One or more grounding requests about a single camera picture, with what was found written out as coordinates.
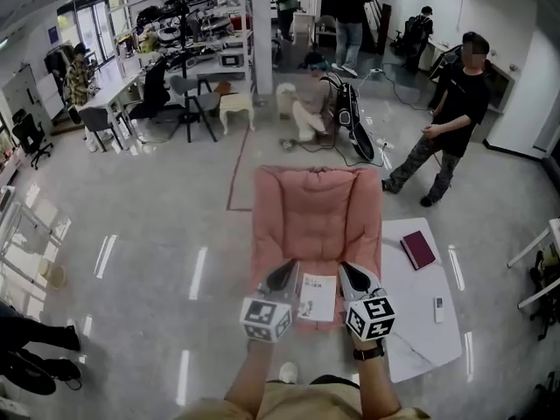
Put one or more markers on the person's left forearm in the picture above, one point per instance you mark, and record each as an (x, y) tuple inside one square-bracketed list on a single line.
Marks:
[(251, 374)]

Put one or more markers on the white cabinet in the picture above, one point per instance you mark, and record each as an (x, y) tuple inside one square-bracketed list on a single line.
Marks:
[(26, 94)]

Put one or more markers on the white book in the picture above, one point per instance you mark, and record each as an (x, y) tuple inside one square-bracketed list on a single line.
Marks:
[(319, 298)]

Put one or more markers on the white remote control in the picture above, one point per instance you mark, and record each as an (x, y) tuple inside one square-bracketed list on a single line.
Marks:
[(439, 309)]

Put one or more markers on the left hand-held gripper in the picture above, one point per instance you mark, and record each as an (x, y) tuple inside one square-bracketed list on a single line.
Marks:
[(267, 315)]

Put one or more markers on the small white carved stool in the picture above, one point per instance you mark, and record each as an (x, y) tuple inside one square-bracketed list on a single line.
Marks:
[(236, 105)]

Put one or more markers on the black backpack rig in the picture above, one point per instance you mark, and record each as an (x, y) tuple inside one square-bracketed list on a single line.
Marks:
[(352, 112)]

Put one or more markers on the white waste bin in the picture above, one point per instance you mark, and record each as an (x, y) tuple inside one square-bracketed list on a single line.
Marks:
[(285, 99)]

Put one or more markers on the long white desk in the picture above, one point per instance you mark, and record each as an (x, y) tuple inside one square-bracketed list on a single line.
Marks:
[(111, 94)]

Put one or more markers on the white chair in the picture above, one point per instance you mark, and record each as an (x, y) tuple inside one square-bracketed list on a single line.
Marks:
[(304, 26)]

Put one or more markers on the person's white shoe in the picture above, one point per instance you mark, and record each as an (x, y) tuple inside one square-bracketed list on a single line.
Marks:
[(288, 372)]

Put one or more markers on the grey chair with black legs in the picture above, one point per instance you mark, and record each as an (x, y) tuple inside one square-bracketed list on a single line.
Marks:
[(94, 121), (197, 101)]

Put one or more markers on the black office chair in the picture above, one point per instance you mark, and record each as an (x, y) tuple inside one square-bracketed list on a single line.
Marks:
[(31, 136), (153, 88)]

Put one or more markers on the round beige floor disc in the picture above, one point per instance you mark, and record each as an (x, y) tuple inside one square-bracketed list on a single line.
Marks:
[(52, 274)]

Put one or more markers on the black wristwatch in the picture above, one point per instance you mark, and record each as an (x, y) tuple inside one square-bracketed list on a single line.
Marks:
[(369, 353)]

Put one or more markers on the person's right forearm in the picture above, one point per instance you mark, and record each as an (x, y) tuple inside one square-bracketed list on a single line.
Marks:
[(376, 383)]

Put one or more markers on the white power strip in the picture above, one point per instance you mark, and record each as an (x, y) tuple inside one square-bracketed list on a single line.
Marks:
[(385, 145)]

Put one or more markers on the dark red book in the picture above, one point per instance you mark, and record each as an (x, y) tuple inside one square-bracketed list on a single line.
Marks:
[(418, 249)]

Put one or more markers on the black wheeled chair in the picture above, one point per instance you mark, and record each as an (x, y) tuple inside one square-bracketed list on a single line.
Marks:
[(547, 287)]

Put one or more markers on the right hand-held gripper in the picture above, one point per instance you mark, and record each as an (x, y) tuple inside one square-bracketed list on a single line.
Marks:
[(369, 317)]

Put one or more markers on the person's beige clothing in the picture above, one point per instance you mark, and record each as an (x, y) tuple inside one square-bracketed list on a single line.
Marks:
[(306, 403)]

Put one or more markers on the white metal shelf rack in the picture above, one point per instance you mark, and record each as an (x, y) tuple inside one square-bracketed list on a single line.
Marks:
[(192, 29)]

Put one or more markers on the pink cushioned lounge chair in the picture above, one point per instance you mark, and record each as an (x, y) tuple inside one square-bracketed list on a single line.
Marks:
[(317, 217)]

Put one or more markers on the spare hand-held gripper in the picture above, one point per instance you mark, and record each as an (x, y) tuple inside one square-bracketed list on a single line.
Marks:
[(286, 144)]

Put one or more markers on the white marble low table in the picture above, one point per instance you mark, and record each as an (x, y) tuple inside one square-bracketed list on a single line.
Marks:
[(415, 344)]

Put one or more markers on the white table with thin legs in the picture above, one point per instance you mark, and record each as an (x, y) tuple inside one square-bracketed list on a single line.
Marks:
[(536, 245)]

